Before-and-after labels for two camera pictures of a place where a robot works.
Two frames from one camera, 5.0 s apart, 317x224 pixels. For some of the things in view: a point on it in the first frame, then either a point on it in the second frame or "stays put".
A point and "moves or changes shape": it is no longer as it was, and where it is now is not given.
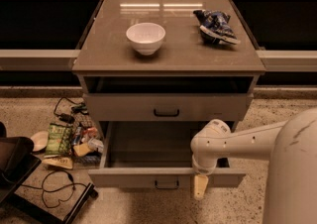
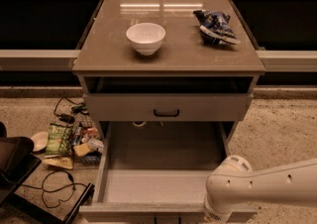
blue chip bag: (215, 27) stays put
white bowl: (147, 37) stays put
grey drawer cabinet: (165, 61) stays put
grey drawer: (154, 155) moves or changes shape
